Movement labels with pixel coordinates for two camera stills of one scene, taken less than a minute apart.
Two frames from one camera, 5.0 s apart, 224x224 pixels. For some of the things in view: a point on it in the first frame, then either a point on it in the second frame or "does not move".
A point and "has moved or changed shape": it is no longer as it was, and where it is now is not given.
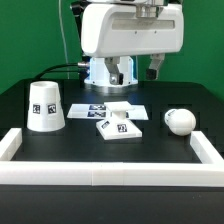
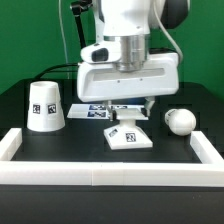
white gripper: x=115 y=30 → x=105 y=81
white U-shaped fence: x=208 y=172 does not move
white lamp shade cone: x=45 y=110 does not move
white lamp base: x=117 y=126 has moved or changed shape
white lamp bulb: x=181 y=121 does not move
